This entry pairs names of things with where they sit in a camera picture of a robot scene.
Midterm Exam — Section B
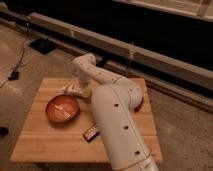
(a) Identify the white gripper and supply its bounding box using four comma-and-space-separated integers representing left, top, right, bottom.
62, 84, 91, 98

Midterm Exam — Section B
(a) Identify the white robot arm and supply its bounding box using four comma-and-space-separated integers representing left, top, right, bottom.
73, 53, 159, 171

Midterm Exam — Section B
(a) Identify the orange ceramic bowl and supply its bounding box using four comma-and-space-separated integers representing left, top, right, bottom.
45, 95, 79, 123

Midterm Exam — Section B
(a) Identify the small dark snack box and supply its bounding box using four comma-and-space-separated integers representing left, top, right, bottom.
83, 125, 99, 142

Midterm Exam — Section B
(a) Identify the black floor plate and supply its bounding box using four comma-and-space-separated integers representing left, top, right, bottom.
29, 38, 56, 55

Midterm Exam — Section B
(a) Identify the wooden board table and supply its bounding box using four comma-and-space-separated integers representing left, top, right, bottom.
9, 77, 163, 164

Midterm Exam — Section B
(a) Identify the dark object at left edge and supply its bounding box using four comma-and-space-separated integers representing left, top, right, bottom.
0, 127, 9, 136

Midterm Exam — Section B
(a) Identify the black cable with plug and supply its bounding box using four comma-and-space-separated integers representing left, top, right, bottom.
7, 19, 32, 81

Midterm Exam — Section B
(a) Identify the grey metal rail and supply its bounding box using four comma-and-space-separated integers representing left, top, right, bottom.
0, 3, 213, 110

